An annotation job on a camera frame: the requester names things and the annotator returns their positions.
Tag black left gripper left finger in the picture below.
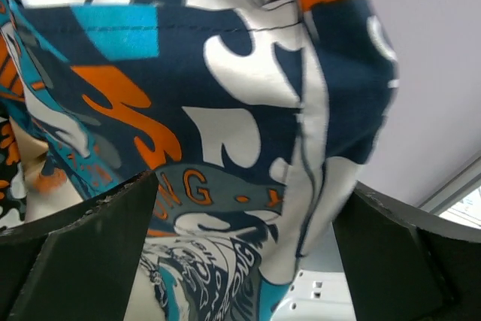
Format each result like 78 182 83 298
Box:
1 172 158 321

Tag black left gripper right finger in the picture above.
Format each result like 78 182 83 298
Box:
333 183 480 321

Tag blue patterned shorts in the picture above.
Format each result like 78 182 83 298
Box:
1 0 398 320

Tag orange camouflage shorts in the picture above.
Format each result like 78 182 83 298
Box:
0 108 27 232

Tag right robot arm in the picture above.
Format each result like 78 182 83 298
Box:
271 270 356 321

